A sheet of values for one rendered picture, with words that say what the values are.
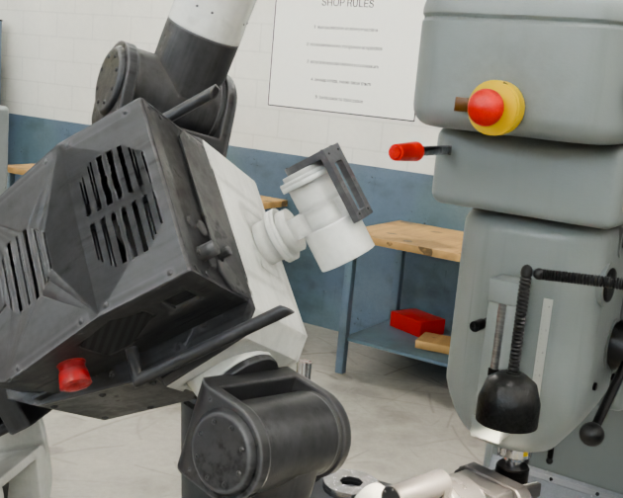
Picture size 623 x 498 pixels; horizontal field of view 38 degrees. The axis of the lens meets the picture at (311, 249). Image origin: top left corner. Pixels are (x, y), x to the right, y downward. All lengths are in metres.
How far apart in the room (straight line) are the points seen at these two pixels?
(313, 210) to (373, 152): 5.19
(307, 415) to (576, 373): 0.42
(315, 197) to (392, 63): 5.15
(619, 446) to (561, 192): 0.69
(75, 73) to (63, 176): 7.05
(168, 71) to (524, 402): 0.56
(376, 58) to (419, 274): 1.47
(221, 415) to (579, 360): 0.51
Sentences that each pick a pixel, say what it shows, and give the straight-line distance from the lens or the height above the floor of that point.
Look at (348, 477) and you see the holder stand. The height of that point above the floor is 1.15.
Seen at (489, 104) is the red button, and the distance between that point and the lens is 0.98.
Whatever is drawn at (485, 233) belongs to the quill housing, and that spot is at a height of 1.60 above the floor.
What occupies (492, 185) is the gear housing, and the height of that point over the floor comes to 1.66.
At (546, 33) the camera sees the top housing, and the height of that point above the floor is 1.84.
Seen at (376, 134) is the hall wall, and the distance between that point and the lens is 6.15.
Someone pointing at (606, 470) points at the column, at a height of 1.14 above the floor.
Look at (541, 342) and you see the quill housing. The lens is 1.18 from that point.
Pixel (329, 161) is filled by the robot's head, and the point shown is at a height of 1.69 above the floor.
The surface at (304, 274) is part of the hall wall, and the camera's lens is 6.52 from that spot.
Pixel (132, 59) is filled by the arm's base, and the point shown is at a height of 1.78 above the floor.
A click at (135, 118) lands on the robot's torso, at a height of 1.72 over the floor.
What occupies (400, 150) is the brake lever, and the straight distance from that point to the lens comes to 1.03.
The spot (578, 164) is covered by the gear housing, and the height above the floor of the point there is 1.70.
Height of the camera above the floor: 1.78
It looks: 11 degrees down
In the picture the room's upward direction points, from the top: 5 degrees clockwise
